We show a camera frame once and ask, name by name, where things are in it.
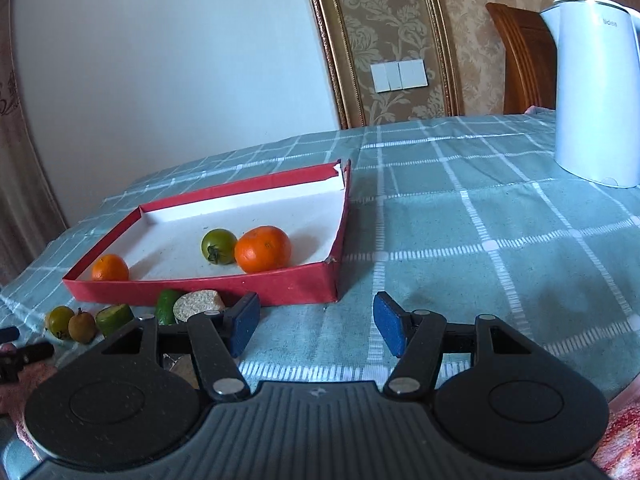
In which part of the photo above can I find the dark sugarcane piece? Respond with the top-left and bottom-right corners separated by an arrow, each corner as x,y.
163,353 -> 200,389
172,289 -> 227,323

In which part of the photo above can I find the smooth green tomato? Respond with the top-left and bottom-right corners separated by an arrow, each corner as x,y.
46,306 -> 75,340

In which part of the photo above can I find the whole small green cucumber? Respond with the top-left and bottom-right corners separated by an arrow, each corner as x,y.
155,289 -> 184,326

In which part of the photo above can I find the brown longan with stem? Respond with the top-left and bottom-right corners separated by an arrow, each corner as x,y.
68,309 -> 98,344

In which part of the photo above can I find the green tomato with stem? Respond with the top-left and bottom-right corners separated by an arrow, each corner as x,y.
201,229 -> 238,266

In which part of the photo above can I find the cut green cucumber piece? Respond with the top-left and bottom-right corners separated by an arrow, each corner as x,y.
94,304 -> 134,337

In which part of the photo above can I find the large orange mandarin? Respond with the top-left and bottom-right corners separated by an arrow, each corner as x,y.
234,226 -> 292,274

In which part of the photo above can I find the small orange mandarin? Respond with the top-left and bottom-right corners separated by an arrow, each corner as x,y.
91,254 -> 129,282

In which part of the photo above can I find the pink towel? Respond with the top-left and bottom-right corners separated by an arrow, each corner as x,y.
1,342 -> 58,445

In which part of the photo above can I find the red cardboard tray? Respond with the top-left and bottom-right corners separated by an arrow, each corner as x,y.
63,160 -> 352,307

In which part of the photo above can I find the beige patterned curtain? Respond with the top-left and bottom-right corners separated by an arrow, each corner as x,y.
0,0 -> 67,285

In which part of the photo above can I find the green plaid bedsheet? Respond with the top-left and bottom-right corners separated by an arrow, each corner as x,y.
1,112 -> 639,398

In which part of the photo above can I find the white electric kettle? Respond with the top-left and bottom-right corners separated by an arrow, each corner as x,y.
540,0 -> 639,188

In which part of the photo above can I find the white wall switch panel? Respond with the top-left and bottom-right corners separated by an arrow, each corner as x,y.
370,58 -> 428,93

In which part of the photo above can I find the gold ornate wall frame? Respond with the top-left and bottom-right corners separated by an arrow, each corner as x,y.
310,0 -> 463,129

